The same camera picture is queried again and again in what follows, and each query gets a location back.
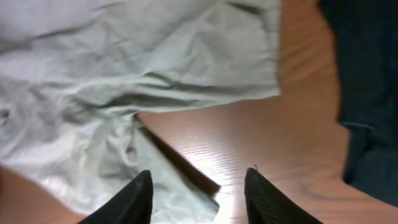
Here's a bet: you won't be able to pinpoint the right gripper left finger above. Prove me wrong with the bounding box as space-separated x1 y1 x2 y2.
78 170 154 224

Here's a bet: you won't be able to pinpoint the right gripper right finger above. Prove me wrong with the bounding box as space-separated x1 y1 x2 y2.
244 168 322 224

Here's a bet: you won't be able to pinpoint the grey-green shorts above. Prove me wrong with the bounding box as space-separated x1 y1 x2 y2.
1 0 280 223

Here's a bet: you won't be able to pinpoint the black garment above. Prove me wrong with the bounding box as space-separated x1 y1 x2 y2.
318 0 397 206

